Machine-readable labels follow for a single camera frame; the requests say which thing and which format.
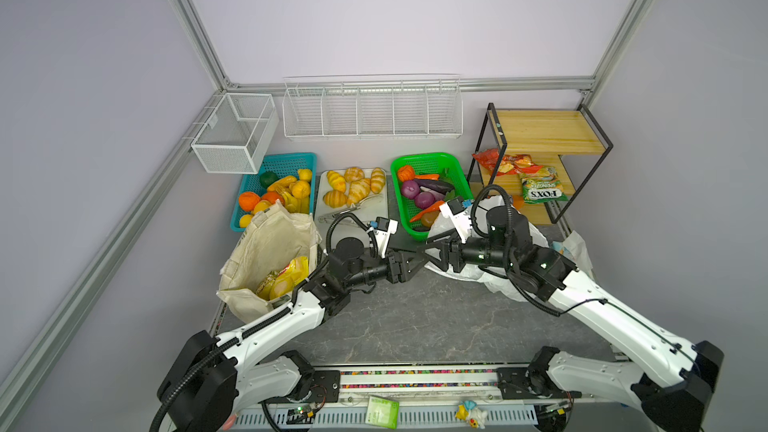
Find wooden black-frame shelf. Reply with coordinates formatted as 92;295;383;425
475;103;614;226

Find brown toy potato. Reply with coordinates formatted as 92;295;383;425
420;210;440;229

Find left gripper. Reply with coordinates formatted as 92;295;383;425
345;246;429;290

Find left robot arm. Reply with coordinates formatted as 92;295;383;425
149;218;427;431

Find toy striped bread roll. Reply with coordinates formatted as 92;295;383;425
323;189;348;209

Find green plastic basket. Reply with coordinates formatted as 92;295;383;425
391;152;474;242

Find green toy lime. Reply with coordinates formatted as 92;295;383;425
259;171;279;189

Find toy orange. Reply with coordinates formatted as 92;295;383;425
238;191;261;213
261;191;284;204

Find white plastic tray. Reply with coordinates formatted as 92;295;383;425
313;168;389;234

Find orange toy pepper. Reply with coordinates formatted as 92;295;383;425
396;165;416;183

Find beige canvas tote bag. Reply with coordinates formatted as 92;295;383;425
217;204;321;323

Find teal plastic basket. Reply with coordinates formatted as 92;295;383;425
229;152;318;233

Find orange toy carrot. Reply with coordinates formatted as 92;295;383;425
410;200;444;223

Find orange drink bottle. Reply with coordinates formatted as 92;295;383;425
512;195;525;211

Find toy banana bunch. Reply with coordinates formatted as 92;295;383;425
267;176;312;214

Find yellow white toy figure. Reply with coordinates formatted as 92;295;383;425
455;400;488;429

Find small white wire basket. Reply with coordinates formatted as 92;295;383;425
191;93;279;175

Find purple toy onion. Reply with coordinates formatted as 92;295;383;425
400;179;421;200
413;191;436;210

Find toy croissant bread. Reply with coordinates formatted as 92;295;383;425
346;178;371;207

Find yellow toy lemon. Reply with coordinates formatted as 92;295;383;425
238;214;253;228

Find yellow chips bag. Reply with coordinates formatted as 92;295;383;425
269;256;310;300

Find green small box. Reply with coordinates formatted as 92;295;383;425
364;396;400;429

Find long white wire basket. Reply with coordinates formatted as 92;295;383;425
282;74;464;140

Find yellow toy apple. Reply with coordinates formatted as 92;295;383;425
251;200;272;215

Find red snack bag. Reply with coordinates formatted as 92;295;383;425
472;149;542;175

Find green Fox's candy bag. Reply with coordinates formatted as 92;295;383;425
521;166;568;204

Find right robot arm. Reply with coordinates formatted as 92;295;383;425
424;196;724;431

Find green-yellow snack bag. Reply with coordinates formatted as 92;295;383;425
256;271;279;300

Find tissue pack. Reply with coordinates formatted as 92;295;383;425
552;231;595;279

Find dark toy eggplant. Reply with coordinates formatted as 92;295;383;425
415;178;455;195

